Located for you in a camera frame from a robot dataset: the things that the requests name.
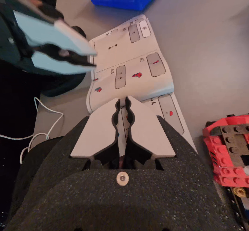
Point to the red and black lego car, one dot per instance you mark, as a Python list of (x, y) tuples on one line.
[(219, 157)]

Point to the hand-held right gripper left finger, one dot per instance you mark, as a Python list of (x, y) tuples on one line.
[(95, 135)]

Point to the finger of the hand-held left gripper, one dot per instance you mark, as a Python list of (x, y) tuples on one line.
[(58, 66), (48, 32)]

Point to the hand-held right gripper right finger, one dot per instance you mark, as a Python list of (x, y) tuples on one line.
[(149, 135)]

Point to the lego instruction booklet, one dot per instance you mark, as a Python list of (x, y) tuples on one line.
[(126, 63)]

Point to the person's right hand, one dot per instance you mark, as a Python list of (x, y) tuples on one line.
[(122, 162)]

